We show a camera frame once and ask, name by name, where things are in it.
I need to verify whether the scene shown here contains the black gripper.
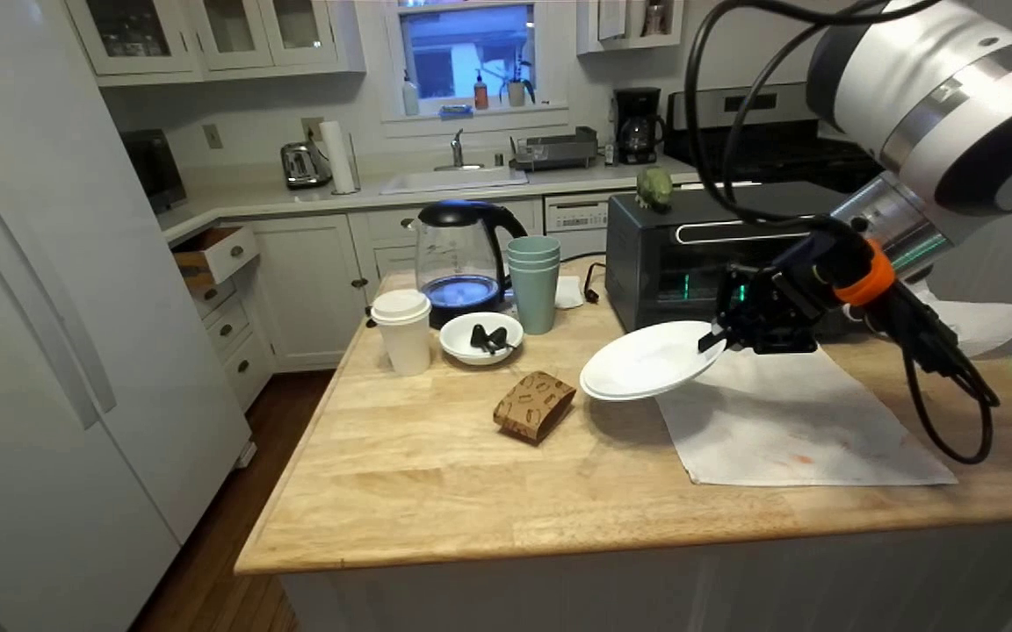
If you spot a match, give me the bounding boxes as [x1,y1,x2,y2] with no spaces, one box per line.
[699,263,850,354]

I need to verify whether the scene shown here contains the white plate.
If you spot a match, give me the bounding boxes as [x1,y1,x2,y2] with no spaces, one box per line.
[580,318,723,399]

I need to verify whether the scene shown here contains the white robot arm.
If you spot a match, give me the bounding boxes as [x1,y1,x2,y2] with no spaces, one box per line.
[719,0,1012,275]

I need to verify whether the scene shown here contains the black toaster oven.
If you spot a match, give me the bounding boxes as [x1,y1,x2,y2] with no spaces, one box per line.
[604,181,836,330]

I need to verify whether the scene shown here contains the flat white paper towel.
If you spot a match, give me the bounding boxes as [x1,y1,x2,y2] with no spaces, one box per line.
[657,352,956,488]

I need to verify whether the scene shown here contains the green avocado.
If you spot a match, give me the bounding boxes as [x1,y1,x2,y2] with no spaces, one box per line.
[636,168,673,206]

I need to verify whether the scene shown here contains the stainless steel stove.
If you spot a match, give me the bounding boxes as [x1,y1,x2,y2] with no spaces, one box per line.
[664,84,857,189]

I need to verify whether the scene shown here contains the crumpled white paper towel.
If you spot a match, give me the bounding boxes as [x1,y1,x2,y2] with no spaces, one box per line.
[912,280,1012,354]

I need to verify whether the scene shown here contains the stacked teal cups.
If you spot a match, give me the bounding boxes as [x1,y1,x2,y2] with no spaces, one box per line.
[506,234,560,333]

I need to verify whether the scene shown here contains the black coffee maker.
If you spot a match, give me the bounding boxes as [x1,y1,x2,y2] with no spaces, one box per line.
[616,86,659,166]

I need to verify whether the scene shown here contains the black dish rack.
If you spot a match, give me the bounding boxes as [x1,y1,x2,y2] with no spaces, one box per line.
[508,125,596,172]

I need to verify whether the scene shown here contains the brown bread slice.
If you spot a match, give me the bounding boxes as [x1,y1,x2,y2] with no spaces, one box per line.
[492,373,575,443]

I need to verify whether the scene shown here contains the white bowl with dark items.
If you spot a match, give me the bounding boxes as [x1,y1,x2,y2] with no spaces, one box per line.
[440,312,523,368]

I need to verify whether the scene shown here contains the glass electric kettle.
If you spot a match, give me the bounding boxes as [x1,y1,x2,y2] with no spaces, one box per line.
[413,200,523,327]

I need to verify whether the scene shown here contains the kitchen sink faucet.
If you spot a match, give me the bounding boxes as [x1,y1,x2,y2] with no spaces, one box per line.
[450,125,466,168]

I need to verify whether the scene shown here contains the white lidded cup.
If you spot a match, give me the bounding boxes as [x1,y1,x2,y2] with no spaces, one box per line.
[368,288,432,377]

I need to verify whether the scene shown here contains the paper towel roll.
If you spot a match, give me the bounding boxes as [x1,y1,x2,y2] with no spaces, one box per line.
[320,119,357,196]

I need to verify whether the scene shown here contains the silver toaster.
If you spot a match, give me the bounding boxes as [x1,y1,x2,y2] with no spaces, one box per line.
[280,141,329,189]

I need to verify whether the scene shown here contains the open wooden drawer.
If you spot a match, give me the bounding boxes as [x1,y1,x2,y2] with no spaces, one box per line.
[173,223,261,295]

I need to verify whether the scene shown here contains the white refrigerator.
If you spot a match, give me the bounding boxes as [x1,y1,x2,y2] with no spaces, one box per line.
[0,0,249,632]

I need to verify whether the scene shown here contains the black power cable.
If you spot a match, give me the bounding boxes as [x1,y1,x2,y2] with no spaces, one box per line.
[575,257,610,310]

